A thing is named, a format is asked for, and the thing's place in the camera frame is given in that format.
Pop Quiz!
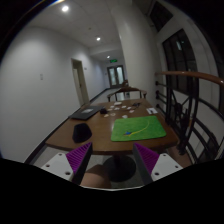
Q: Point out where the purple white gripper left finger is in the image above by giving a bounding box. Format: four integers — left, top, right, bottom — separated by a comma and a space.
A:
42, 143, 93, 185

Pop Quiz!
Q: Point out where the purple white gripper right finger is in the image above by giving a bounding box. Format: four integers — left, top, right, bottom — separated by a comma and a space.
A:
133, 143, 182, 185

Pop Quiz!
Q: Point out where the black computer mouse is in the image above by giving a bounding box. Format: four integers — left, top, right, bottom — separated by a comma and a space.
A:
72, 123, 92, 143

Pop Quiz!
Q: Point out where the green mouse pad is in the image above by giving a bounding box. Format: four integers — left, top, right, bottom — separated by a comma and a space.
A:
111, 116, 167, 142

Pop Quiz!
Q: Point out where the person's knee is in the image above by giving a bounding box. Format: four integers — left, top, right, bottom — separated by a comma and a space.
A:
81, 165, 111, 189

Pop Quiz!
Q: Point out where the round wooden table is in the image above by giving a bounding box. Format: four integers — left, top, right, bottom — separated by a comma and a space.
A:
45, 98, 180, 183

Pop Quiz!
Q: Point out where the black closed laptop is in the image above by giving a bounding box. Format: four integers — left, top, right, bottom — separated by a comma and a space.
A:
70, 106, 102, 120

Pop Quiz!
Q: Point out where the white paper card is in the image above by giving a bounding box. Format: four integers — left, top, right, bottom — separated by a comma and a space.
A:
146, 108, 158, 115

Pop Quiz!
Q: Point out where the small black box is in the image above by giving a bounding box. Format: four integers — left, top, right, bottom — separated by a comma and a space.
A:
100, 108, 108, 114

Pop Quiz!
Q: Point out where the black metal railing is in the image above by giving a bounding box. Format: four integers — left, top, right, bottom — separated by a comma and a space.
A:
155, 75, 224, 164

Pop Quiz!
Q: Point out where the wooden chair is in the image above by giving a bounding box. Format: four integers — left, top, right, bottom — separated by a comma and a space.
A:
107, 86, 147, 102

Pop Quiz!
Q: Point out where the double glass door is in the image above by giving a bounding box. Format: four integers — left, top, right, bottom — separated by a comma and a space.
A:
107, 65, 125, 88

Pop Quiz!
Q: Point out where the beige side door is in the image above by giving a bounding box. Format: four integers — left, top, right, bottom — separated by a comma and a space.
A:
71, 59, 89, 106

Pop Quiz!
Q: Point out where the green exit sign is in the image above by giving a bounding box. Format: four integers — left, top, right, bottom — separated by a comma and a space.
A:
110, 59, 118, 63

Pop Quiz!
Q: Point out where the dark window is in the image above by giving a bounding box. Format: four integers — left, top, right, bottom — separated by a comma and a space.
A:
162, 29, 197, 93

